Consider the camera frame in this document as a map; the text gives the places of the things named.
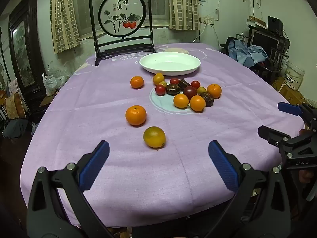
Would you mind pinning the white plastic bag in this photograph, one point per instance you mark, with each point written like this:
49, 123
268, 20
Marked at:
50, 84

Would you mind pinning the dark cloth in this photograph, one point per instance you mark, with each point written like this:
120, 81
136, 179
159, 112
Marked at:
14, 129

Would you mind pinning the black hat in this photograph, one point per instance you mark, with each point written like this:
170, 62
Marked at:
226, 45

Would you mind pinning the dark wood framed painting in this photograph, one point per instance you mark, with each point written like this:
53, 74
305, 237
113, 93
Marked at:
23, 49

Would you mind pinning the large orange mandarin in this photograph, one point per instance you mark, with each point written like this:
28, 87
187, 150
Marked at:
135, 115

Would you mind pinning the white oval plate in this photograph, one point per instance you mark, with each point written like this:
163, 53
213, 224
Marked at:
170, 63

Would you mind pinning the blue cloth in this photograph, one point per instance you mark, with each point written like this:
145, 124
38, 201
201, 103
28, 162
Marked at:
247, 52

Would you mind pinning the cardboard box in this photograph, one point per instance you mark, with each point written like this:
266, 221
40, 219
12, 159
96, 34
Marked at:
288, 93

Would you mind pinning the black speaker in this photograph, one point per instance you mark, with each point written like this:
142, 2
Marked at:
275, 24

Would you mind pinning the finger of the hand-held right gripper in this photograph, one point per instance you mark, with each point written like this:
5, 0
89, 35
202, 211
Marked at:
271, 133
288, 108

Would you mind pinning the yellow-green citrus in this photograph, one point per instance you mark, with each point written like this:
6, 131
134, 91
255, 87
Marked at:
154, 137

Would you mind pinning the purple tablecloth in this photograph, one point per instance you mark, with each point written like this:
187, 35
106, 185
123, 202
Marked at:
99, 109

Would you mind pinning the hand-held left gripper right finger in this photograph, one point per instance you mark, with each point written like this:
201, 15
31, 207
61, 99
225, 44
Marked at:
223, 164

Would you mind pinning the black framed painted table screen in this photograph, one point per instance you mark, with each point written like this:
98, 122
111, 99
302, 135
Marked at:
122, 24

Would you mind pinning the checked beige curtain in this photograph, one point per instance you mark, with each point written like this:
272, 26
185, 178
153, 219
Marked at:
64, 19
183, 5

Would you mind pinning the white wall socket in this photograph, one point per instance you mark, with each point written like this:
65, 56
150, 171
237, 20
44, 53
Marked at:
206, 20

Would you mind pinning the white plastic bucket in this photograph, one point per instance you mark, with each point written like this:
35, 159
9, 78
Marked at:
294, 75

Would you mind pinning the black monitor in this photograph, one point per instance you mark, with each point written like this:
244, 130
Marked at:
263, 39

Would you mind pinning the dark brown mangosteen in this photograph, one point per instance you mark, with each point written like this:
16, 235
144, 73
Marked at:
184, 83
207, 99

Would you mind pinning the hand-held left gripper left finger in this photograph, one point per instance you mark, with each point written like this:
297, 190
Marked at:
95, 164

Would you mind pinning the beige round mat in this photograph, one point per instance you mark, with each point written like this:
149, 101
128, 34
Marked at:
177, 50

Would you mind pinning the person's right hand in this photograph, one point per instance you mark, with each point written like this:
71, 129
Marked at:
303, 176

